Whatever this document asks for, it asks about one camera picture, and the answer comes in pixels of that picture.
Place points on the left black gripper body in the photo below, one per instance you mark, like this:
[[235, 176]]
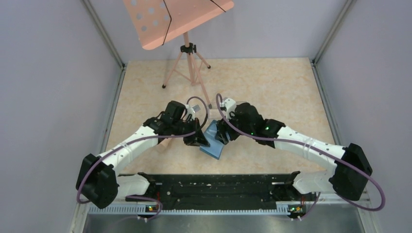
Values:
[[189, 125]]

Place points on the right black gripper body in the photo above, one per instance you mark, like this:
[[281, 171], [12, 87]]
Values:
[[247, 129]]

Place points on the teal card holder wallet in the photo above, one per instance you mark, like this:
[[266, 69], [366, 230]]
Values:
[[216, 147]]

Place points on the clear plastic box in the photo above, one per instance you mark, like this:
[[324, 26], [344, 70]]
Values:
[[214, 112]]

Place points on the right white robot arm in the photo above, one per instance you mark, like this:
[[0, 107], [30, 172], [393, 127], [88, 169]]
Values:
[[345, 168]]

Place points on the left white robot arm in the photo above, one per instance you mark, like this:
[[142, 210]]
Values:
[[98, 180]]

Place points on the pink toy microphone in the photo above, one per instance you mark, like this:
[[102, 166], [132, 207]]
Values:
[[163, 145]]

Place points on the pink music stand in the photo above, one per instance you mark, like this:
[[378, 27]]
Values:
[[160, 21]]

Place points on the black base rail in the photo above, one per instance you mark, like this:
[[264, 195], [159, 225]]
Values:
[[224, 192]]

